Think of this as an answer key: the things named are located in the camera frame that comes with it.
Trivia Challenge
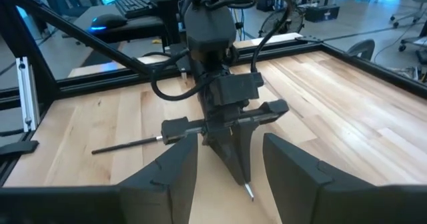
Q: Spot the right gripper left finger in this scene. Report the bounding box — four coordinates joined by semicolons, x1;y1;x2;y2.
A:
117;133;199;224

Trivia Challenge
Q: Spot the black frame clamp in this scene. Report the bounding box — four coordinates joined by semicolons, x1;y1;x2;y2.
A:
0;139;40;157

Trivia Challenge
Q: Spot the black aluminium table frame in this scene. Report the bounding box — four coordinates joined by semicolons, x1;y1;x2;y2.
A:
0;0;427;187

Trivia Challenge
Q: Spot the thin black brush silver ferrule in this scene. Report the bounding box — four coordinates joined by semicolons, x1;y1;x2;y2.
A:
91;135;165;155

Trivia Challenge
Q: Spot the black keyboard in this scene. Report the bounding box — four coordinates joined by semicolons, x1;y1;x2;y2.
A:
114;0;158;19

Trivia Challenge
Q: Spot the black equipment box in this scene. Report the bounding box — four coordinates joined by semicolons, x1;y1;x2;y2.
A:
304;3;342;23

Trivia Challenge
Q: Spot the black liner brush white print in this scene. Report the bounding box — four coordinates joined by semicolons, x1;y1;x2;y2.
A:
243;182;255;202

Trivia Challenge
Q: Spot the black floor fan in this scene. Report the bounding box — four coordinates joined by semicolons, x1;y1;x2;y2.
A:
258;5;306;39

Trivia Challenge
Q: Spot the grey chair back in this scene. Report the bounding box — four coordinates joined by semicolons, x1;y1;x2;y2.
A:
346;38;376;62

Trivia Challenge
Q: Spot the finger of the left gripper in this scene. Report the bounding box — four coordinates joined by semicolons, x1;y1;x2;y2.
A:
207;129;247;185
232;121;260;182

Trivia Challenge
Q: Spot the black computer mouse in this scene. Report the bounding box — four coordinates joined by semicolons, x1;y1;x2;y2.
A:
90;13;129;32

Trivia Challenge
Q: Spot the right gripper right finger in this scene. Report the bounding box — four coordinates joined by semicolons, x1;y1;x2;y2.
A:
263;132;392;224

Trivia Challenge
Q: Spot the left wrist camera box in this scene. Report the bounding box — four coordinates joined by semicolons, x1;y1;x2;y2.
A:
216;71;266;107

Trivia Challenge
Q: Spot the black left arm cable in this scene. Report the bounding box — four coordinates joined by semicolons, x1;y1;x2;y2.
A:
143;49;209;102
206;0;295;73

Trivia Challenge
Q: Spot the aluminium extrusion post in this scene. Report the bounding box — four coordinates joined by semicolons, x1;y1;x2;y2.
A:
15;56;41;133

